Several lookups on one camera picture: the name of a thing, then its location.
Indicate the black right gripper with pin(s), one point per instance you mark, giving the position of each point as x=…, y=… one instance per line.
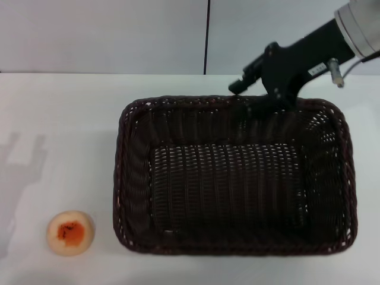
x=320, y=44

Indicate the dark brown woven basket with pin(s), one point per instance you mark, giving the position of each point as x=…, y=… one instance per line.
x=231, y=190

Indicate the round bun with orange centre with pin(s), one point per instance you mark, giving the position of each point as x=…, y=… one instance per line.
x=71, y=233

